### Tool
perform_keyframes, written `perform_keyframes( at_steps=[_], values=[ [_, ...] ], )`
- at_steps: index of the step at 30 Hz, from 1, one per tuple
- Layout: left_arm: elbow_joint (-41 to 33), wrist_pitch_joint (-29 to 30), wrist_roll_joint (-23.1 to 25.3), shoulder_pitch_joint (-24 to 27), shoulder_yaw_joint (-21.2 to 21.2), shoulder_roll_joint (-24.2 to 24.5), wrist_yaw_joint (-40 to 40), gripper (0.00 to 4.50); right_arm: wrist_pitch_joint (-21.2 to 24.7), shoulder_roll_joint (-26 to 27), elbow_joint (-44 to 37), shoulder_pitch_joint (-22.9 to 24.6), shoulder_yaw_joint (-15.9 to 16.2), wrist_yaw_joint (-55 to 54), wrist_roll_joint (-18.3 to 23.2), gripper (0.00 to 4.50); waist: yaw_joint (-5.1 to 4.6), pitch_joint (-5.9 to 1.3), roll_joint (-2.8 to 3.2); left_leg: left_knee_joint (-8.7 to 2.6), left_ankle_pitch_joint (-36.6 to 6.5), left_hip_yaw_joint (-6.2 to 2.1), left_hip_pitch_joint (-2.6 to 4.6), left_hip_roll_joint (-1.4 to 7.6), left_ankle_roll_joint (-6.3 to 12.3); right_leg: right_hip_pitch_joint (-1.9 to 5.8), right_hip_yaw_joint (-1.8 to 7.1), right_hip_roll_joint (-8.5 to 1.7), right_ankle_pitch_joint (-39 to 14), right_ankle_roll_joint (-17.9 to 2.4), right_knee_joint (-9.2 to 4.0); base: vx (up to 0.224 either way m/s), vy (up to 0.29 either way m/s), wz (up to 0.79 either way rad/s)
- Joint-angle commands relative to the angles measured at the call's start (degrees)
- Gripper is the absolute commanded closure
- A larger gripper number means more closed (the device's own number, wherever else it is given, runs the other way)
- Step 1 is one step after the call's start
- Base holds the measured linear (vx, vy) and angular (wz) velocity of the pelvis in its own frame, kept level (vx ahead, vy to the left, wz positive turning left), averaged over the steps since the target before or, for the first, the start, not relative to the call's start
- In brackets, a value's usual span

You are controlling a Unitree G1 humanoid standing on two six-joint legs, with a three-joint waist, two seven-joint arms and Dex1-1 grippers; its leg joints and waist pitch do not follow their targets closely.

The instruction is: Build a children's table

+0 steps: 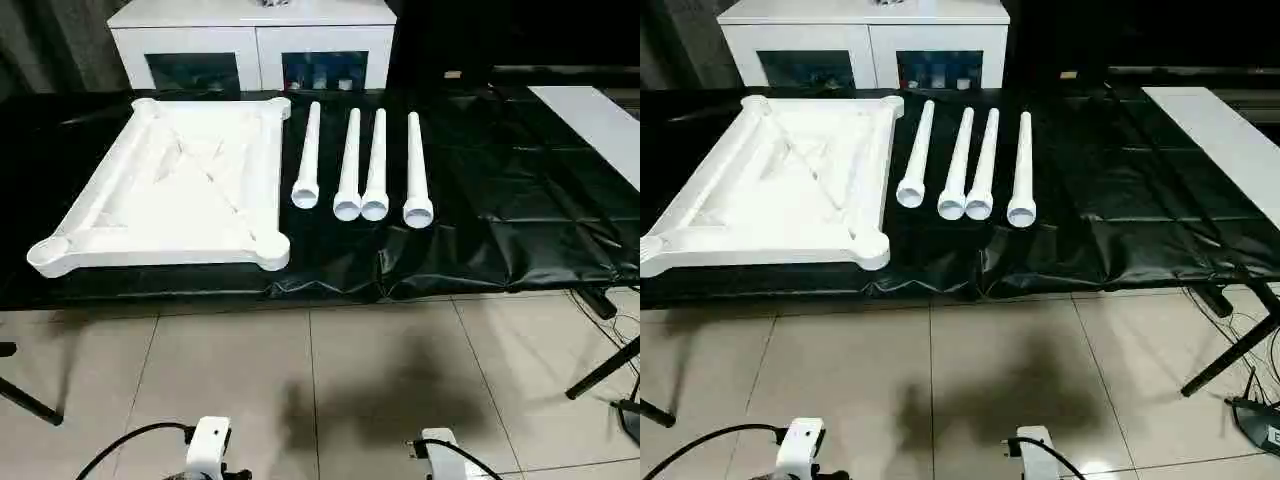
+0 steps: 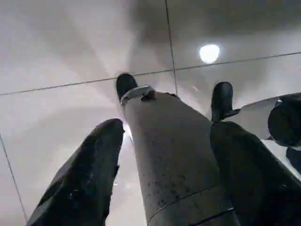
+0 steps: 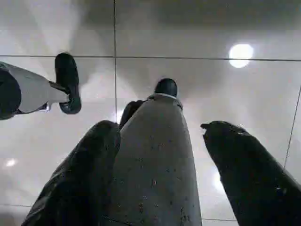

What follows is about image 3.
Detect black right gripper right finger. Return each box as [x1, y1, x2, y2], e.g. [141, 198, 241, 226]
[200, 120, 301, 226]

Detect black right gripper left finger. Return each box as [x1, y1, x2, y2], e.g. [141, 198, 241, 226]
[21, 119, 121, 226]

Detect black left robot foot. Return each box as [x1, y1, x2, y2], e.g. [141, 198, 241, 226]
[54, 52, 82, 115]

